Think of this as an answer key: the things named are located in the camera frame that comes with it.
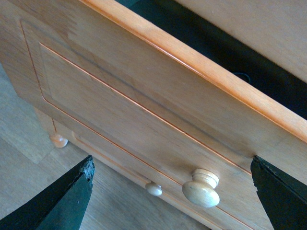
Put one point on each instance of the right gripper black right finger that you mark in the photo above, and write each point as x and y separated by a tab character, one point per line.
283	197

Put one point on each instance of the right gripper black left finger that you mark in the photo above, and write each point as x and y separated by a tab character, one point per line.
60	206

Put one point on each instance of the upper drawer wooden knob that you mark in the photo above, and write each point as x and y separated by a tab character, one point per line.
201	189

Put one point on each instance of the drawer wooden knob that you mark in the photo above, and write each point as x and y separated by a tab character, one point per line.
154	189
201	189

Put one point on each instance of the lower drawer wooden knob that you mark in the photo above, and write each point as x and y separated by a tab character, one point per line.
154	189

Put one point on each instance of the light wooden nightstand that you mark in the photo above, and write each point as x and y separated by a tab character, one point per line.
175	60

